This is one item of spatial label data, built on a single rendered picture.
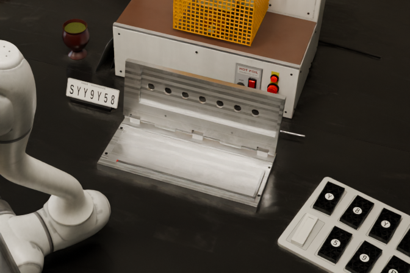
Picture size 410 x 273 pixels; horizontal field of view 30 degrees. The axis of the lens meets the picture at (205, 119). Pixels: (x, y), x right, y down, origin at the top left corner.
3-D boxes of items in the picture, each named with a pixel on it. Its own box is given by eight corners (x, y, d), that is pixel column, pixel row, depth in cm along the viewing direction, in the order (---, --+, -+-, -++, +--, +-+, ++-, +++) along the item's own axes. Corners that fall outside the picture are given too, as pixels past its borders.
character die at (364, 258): (345, 269, 183) (345, 265, 182) (363, 242, 188) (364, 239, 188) (363, 279, 181) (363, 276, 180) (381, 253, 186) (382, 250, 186)
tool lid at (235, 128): (125, 60, 204) (127, 57, 206) (122, 119, 215) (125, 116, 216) (285, 99, 196) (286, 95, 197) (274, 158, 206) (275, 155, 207)
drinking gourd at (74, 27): (97, 53, 240) (94, 24, 233) (78, 66, 235) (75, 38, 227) (77, 42, 244) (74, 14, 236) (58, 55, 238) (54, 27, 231)
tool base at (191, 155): (97, 169, 204) (96, 159, 202) (127, 119, 219) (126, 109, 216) (255, 212, 195) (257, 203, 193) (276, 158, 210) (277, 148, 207)
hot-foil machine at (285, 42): (114, 77, 232) (108, -31, 206) (161, 6, 260) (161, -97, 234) (359, 138, 217) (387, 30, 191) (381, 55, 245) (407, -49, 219)
